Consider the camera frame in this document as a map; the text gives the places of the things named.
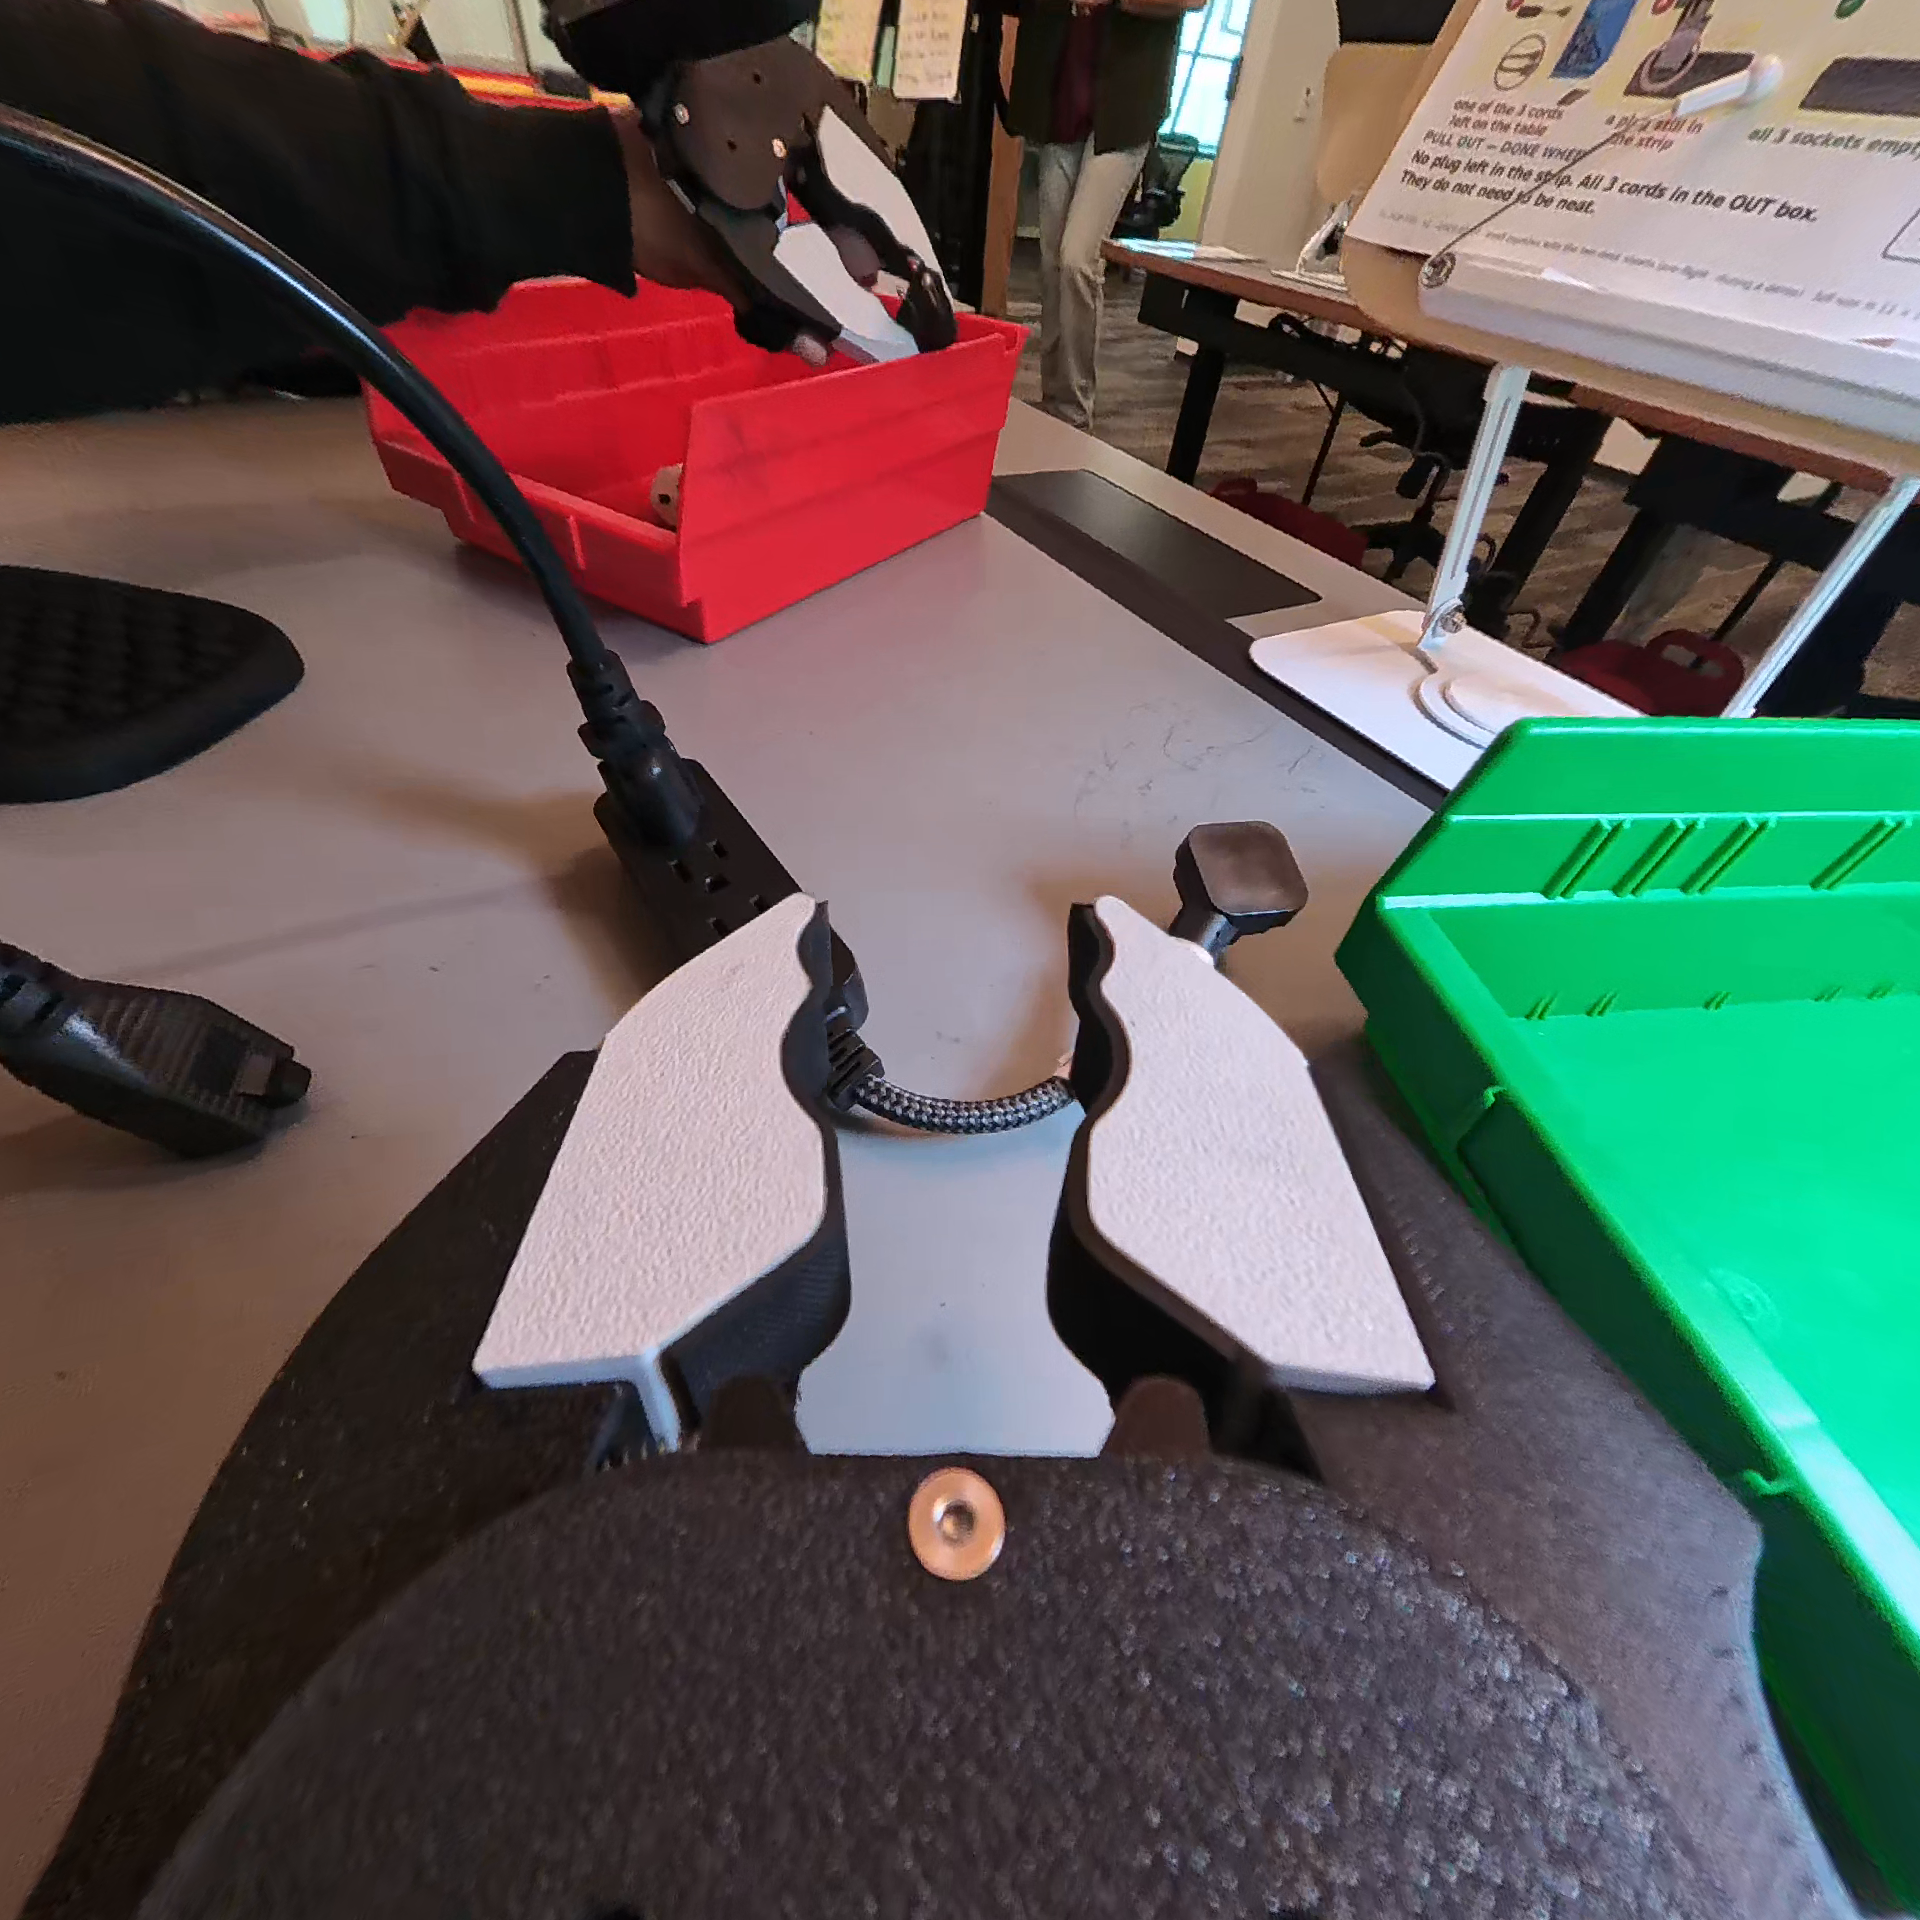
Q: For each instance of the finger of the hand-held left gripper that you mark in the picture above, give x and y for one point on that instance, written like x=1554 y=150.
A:
x=850 y=301
x=886 y=212

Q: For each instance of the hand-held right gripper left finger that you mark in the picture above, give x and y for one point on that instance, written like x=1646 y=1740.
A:
x=662 y=1185

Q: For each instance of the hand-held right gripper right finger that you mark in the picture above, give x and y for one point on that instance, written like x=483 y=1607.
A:
x=1244 y=1185

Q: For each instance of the red plastic bin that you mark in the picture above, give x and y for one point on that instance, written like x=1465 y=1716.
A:
x=841 y=494

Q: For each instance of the green plastic bin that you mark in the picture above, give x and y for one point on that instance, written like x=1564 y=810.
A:
x=1724 y=1141

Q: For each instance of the person's left forearm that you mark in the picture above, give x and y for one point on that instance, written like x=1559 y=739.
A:
x=301 y=182

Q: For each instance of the hanging paper sheets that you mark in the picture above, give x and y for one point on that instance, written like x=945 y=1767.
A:
x=901 y=45

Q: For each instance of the wooden side table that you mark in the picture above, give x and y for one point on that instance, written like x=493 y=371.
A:
x=1230 y=289

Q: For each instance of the red floor bag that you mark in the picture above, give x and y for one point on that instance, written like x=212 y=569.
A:
x=1290 y=517

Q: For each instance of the beige board stand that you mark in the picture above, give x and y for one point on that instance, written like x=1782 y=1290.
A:
x=1373 y=119

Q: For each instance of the red floor crate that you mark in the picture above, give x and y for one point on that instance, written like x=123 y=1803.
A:
x=1652 y=675

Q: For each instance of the white instruction sheet stand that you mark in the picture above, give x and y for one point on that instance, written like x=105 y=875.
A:
x=1652 y=195

